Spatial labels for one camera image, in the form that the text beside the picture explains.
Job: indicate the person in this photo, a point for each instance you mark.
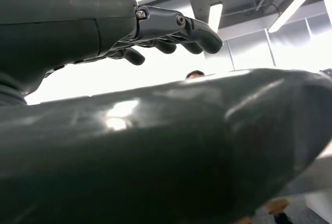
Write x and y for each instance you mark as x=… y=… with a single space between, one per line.
x=195 y=75

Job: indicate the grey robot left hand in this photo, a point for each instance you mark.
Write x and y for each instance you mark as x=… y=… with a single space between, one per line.
x=65 y=19

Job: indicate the short ceiling light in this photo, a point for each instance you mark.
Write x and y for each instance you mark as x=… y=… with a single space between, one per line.
x=215 y=16

